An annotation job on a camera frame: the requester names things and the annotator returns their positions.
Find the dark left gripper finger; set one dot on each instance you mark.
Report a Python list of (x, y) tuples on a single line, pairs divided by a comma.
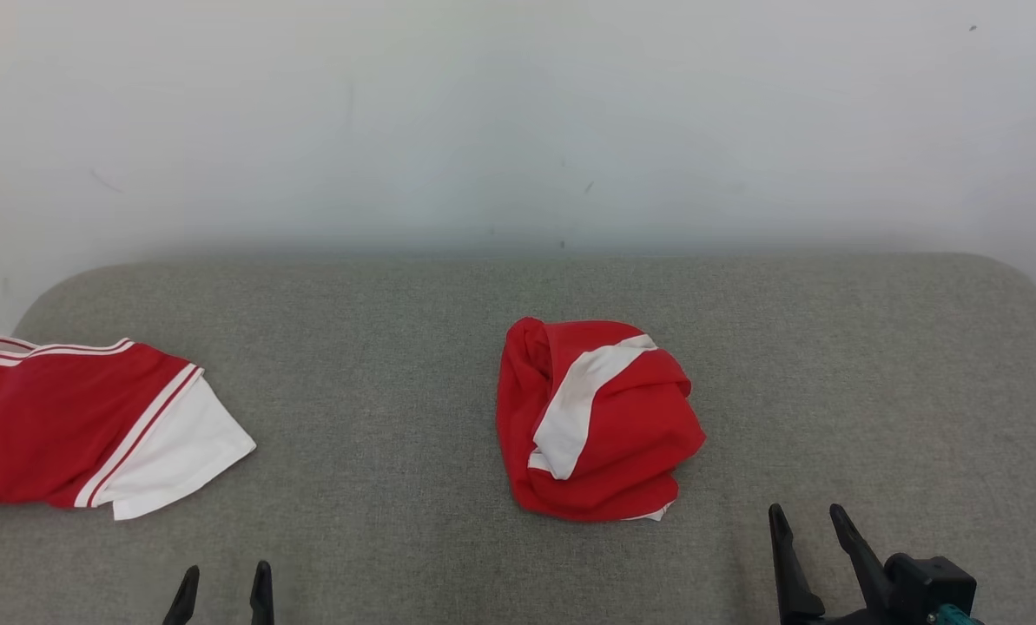
[(262, 599), (183, 603)]

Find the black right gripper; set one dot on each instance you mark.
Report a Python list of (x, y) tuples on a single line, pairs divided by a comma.
[(865, 620)]

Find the red shirt with white sleeves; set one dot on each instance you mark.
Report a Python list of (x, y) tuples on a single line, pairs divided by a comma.
[(49, 425)]

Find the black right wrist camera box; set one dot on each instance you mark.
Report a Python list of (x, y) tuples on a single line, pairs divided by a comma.
[(930, 583)]

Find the red garment with white band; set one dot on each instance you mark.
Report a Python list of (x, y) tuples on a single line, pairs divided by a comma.
[(630, 434)]

